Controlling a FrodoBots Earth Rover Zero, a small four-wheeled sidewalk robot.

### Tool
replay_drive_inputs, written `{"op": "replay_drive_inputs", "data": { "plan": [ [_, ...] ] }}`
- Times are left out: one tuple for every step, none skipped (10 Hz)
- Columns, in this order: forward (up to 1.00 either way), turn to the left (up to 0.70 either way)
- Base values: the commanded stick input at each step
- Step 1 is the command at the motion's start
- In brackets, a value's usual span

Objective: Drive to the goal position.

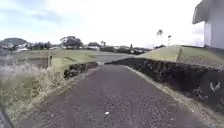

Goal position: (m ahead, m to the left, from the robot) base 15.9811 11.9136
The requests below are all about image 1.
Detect grey road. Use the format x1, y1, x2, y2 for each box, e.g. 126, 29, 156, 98
94, 53, 134, 64

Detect row of distant trees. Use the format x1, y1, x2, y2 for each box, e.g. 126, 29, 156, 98
0, 35, 154, 56

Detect post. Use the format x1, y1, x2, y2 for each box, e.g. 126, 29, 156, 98
47, 54, 53, 69

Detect tall dry grass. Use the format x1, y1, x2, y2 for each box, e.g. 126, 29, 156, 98
0, 49, 101, 122

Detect short dark stone wall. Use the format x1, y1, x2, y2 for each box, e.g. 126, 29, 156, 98
63, 61, 100, 80

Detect dark asphalt path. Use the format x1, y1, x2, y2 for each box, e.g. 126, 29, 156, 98
14, 63, 214, 128

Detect grass slope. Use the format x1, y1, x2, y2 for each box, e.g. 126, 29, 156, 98
136, 44, 224, 70

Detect long dark stone wall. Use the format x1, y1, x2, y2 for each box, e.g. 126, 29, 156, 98
105, 57, 224, 113

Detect palm tree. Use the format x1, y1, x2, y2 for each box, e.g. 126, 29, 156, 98
155, 29, 165, 47
166, 34, 173, 47

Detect pale gravel verge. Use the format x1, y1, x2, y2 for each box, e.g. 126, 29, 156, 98
124, 65, 224, 128

